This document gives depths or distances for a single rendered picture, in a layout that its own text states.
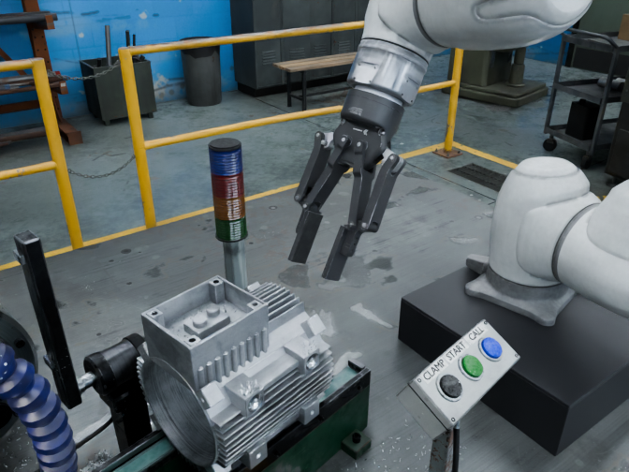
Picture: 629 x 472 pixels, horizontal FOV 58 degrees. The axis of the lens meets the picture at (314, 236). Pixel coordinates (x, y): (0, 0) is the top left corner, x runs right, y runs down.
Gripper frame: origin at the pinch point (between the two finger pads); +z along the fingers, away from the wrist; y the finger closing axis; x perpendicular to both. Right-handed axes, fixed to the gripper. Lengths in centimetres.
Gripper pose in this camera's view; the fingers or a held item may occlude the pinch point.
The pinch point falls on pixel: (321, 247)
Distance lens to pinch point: 74.0
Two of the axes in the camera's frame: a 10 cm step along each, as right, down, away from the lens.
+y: 7.2, 3.3, -6.1
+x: 6.0, 1.4, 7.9
